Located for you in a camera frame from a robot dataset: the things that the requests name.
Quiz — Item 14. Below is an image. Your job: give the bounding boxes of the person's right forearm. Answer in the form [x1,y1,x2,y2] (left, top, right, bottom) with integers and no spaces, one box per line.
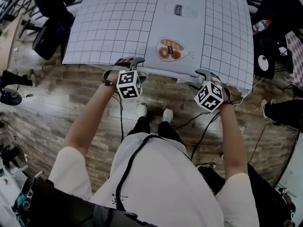
[219,102,249,181]

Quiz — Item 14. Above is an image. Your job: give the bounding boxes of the white chair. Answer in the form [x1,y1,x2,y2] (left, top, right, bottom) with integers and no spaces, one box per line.
[136,66,206,85]

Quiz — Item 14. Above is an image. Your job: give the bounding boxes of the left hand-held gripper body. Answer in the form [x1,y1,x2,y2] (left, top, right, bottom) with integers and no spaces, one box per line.
[113,58,143,99]

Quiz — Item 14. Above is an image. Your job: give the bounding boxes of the person's white t-shirt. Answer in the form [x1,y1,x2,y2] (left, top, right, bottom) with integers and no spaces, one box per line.
[48,132,260,227]

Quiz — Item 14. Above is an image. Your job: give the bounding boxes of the table with grid tablecloth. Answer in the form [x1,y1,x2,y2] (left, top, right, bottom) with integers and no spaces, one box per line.
[62,0,254,96]

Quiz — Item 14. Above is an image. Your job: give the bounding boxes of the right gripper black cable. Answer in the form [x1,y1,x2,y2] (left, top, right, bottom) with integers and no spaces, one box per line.
[190,111,223,161]

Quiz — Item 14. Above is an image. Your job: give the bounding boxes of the person's black trousers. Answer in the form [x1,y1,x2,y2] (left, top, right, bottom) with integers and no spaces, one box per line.
[127,116,186,147]

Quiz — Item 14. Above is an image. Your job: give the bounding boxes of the black chest-mounted device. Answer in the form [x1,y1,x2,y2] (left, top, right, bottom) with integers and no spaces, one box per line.
[13,174,157,227]

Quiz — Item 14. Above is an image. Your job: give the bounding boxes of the person's right hand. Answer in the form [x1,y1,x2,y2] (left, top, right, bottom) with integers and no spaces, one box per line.
[214,73,232,104]

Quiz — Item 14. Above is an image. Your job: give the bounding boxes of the thin black floor cable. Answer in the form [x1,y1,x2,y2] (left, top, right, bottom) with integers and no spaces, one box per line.
[174,111,211,130]
[247,122,299,165]

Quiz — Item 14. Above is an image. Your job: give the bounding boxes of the light wooden desk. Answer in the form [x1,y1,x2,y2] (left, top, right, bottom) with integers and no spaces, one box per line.
[0,12,26,72]

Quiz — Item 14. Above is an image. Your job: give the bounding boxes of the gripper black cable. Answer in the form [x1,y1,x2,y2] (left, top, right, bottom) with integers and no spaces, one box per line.
[190,111,223,161]
[111,91,125,144]

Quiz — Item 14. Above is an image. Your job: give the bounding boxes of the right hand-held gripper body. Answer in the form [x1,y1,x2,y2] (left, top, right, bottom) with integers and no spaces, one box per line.
[194,73,224,113]

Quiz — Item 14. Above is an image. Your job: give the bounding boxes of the white grid-patterned tablecloth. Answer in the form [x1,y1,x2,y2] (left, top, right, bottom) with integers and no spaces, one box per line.
[62,0,254,96]

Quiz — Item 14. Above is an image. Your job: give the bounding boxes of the black mesh office chair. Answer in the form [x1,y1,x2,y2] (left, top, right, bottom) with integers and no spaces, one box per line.
[250,0,303,80]

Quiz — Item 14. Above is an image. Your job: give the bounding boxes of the person's left hand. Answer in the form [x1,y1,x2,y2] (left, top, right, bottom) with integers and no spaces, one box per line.
[103,69,119,86]

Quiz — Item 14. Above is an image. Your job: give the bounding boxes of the white round disc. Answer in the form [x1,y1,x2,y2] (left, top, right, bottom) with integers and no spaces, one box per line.
[257,54,269,71]

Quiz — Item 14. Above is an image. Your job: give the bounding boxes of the person's left forearm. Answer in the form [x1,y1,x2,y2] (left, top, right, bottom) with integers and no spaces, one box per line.
[63,80,117,156]

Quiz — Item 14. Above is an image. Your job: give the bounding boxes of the purple checked cloth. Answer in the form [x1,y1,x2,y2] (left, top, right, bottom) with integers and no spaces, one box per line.
[285,31,303,88]

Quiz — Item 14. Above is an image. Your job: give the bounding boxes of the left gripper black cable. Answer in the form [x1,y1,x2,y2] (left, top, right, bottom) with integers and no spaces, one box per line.
[111,91,125,144]

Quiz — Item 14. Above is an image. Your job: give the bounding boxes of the red-capped clear water bottle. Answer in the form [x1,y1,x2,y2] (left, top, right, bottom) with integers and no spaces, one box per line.
[252,19,272,35]

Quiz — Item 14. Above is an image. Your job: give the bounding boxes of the person's right white shoe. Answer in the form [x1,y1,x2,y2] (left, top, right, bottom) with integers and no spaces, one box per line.
[162,108,174,123]

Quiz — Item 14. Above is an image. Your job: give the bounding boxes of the person's left white shoe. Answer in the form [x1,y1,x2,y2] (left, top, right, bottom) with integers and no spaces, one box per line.
[136,103,148,117]

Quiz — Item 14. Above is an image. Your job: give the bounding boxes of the thick black chest cable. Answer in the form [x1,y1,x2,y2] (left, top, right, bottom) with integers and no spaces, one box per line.
[116,135,166,212]

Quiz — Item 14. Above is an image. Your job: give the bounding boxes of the person's white shoe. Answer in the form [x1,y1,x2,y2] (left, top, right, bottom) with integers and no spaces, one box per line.
[136,103,148,117]
[162,108,174,123]

